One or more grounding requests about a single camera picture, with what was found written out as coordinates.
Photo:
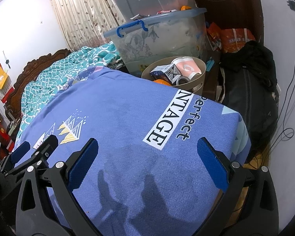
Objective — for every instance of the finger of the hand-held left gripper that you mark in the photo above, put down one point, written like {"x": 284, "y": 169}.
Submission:
{"x": 49, "y": 145}
{"x": 21, "y": 152}

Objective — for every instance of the beige leaf-print curtain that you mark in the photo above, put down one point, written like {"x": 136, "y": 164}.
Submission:
{"x": 83, "y": 12}

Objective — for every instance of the red box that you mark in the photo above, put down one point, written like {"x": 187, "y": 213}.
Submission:
{"x": 0, "y": 132}

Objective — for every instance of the small blue white carton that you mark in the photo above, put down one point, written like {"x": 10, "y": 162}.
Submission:
{"x": 166, "y": 75}

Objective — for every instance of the dark brown wooden wardrobe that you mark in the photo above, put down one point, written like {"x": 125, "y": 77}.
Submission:
{"x": 223, "y": 5}

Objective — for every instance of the teal patterned quilt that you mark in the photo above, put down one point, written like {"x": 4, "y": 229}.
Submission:
{"x": 51, "y": 78}

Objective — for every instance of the orange shopping bag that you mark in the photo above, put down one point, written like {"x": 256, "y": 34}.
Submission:
{"x": 238, "y": 40}

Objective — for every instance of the clear storage box blue lid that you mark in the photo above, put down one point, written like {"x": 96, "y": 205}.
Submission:
{"x": 162, "y": 36}

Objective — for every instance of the pink paper cup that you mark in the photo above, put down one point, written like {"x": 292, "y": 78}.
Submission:
{"x": 189, "y": 66}

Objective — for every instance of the red yellow wall calendar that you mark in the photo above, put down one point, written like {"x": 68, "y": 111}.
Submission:
{"x": 0, "y": 77}

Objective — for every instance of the grey tape roll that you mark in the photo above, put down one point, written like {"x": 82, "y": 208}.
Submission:
{"x": 183, "y": 80}

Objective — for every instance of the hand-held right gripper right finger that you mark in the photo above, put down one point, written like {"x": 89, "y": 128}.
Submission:
{"x": 212, "y": 164}

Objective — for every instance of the black duffel bag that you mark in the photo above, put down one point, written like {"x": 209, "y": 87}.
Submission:
{"x": 250, "y": 103}

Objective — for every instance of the red white packet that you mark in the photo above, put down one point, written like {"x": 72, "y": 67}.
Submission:
{"x": 166, "y": 11}

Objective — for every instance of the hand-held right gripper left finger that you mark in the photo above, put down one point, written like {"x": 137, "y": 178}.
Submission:
{"x": 82, "y": 167}

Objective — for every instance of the carved wooden headboard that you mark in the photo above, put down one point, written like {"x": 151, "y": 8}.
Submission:
{"x": 27, "y": 73}

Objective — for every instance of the orange printed packet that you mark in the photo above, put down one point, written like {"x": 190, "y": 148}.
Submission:
{"x": 214, "y": 36}

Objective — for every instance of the beige round waste basket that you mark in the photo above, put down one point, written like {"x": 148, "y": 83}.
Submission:
{"x": 199, "y": 75}

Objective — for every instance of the orange round object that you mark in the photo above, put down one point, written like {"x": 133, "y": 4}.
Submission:
{"x": 162, "y": 82}

